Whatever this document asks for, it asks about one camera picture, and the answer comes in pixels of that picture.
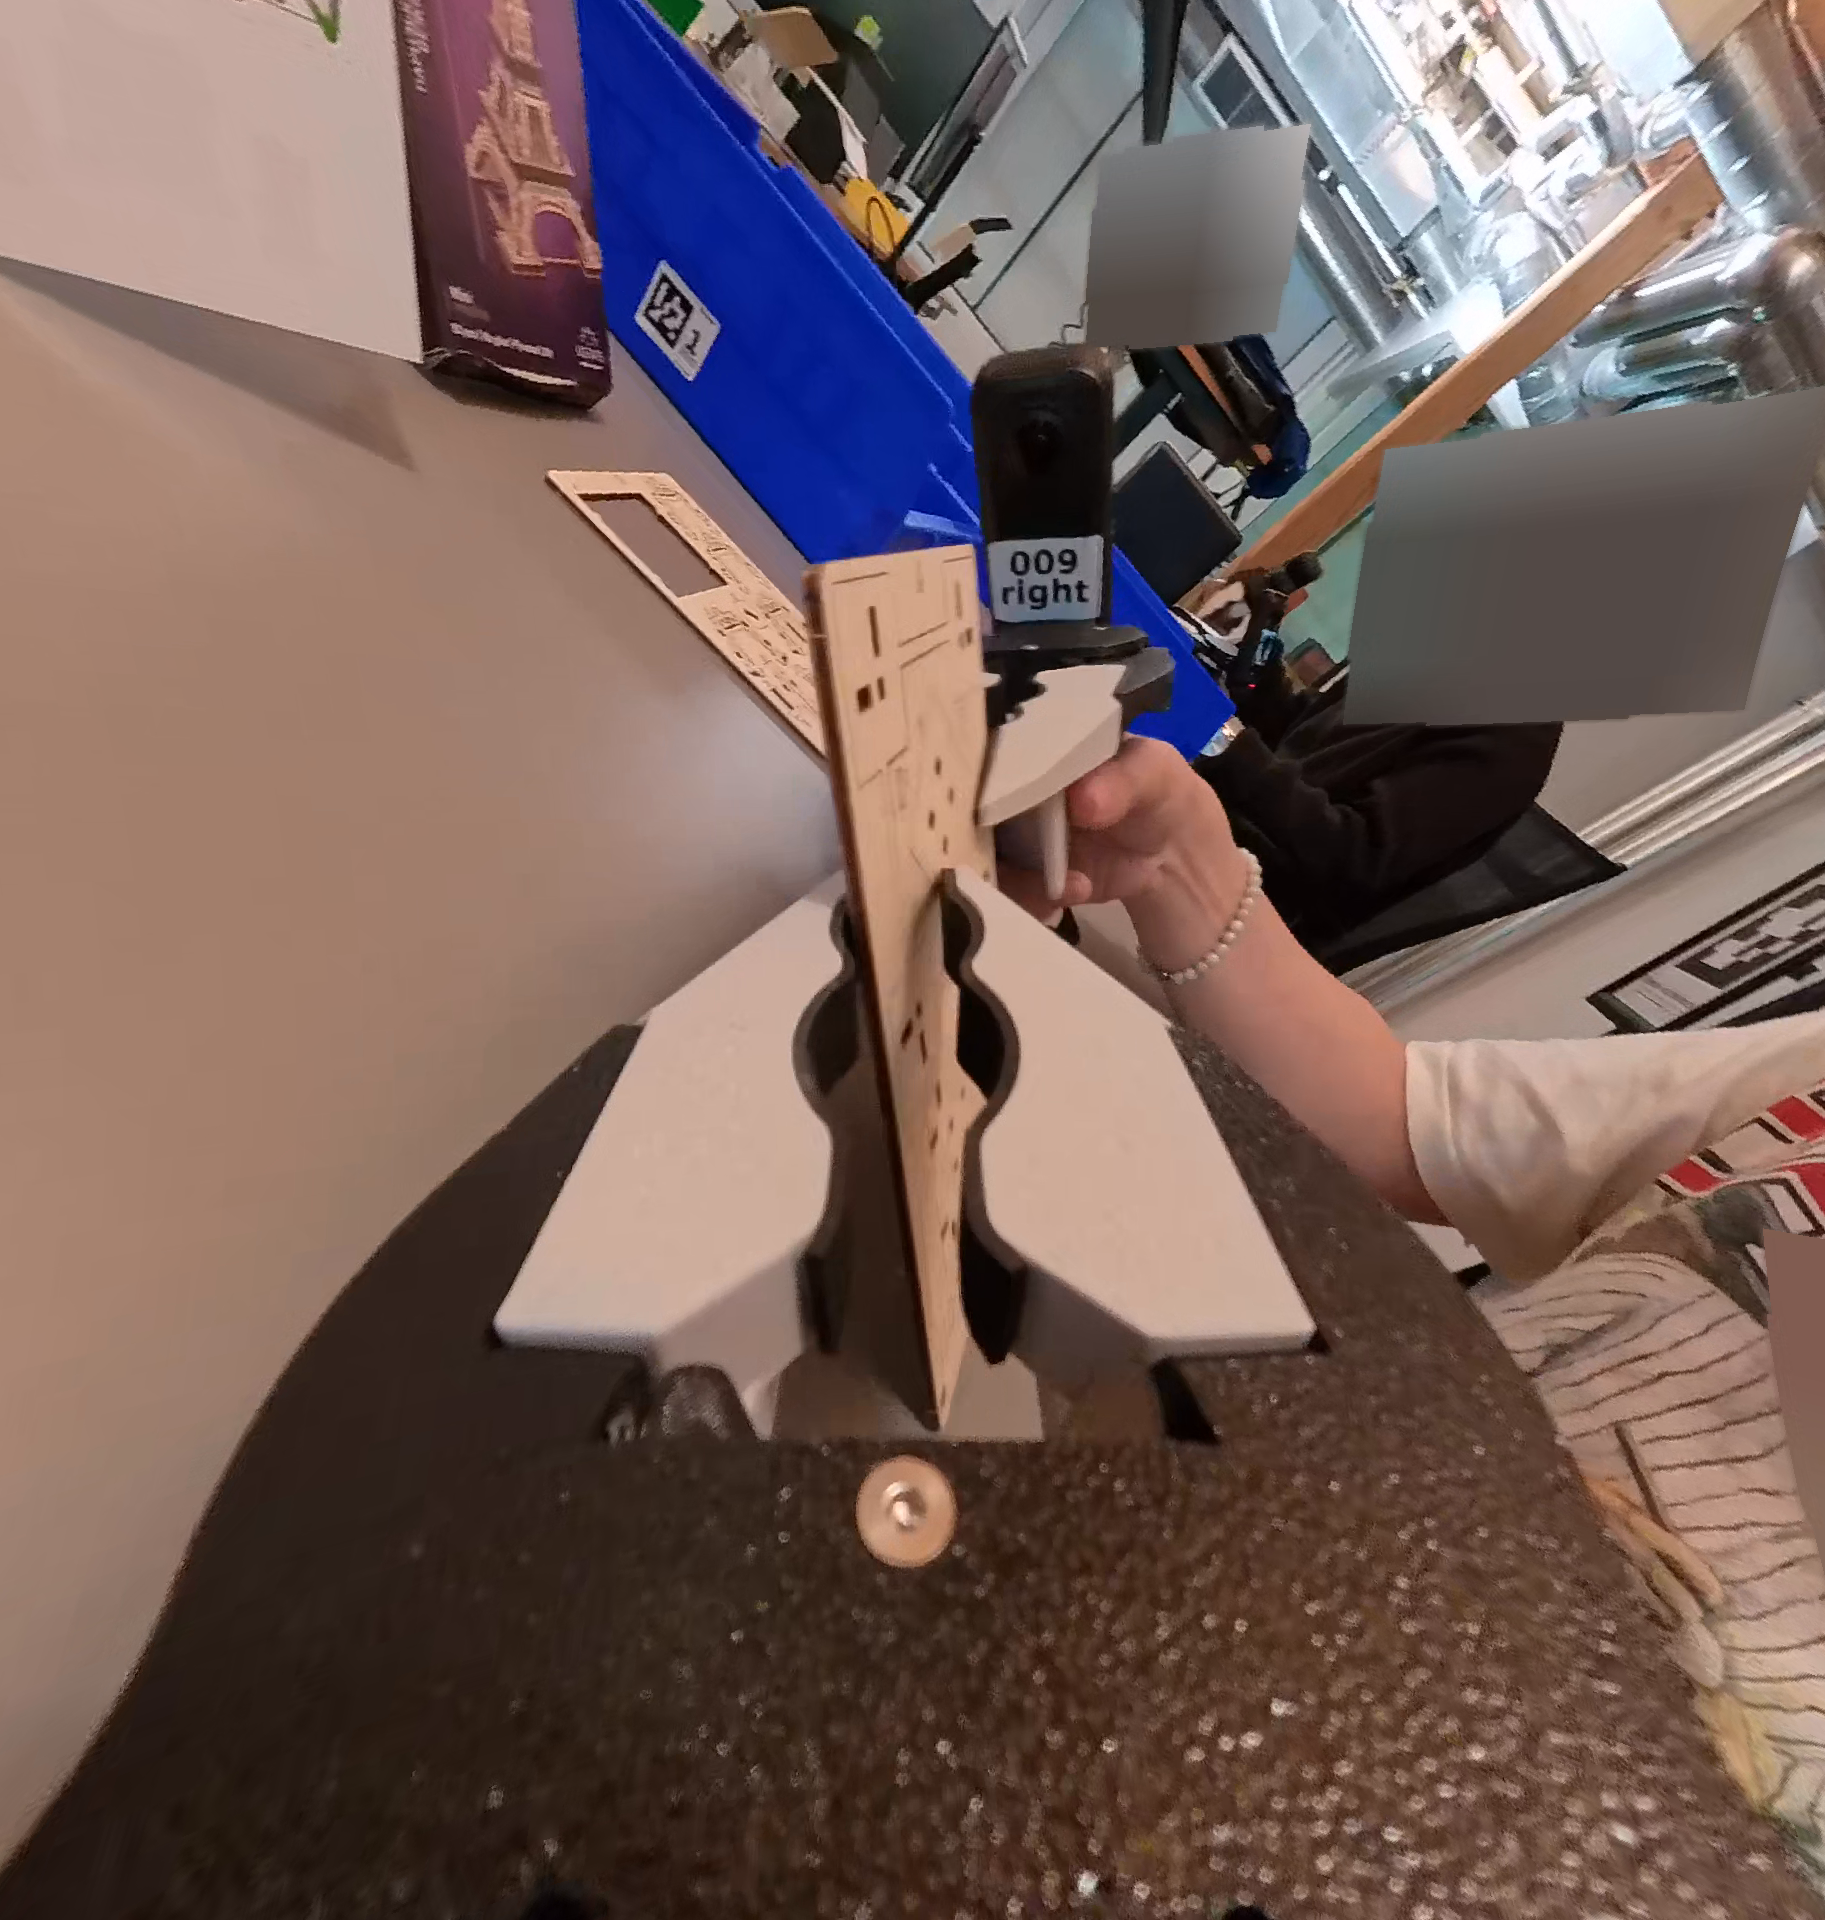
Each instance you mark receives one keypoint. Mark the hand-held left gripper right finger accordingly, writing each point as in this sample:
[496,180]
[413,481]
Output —
[1137,1199]

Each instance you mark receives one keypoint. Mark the blue plastic bin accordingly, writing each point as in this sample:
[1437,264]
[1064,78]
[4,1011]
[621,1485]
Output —
[793,301]

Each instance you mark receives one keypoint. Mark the silver ventilation duct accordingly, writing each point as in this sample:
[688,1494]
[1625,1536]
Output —
[1752,285]

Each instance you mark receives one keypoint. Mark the person's right hand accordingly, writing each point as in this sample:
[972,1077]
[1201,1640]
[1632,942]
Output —
[1152,840]

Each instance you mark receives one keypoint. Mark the person's red printed shirt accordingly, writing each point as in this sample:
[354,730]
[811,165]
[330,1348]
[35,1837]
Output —
[1796,1170]

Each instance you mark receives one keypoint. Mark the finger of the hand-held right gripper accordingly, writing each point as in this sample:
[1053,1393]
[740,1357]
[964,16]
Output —
[1056,743]

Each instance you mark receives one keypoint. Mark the person's right forearm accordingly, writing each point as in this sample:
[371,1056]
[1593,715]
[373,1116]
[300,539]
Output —
[1333,1051]

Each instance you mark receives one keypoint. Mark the purple puzzle box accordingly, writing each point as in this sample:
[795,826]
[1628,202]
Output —
[509,301]

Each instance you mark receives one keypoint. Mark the wooden puzzle sheet square holes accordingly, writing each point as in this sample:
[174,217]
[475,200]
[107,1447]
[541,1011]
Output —
[913,901]

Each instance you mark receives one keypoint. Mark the person's striped white clothing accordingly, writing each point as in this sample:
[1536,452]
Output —
[1678,1425]

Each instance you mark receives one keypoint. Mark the black white marker board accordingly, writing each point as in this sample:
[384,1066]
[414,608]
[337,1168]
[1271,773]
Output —
[1752,944]

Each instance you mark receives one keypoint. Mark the wooden puzzle sheet rectangular cut-out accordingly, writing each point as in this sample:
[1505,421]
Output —
[763,630]

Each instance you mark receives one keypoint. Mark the folded paper instruction sheet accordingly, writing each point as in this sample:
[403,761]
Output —
[176,150]

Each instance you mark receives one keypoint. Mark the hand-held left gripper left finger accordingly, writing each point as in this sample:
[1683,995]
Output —
[658,1199]

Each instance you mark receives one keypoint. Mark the wooden beam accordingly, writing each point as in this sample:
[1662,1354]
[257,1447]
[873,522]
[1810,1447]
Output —
[1527,330]

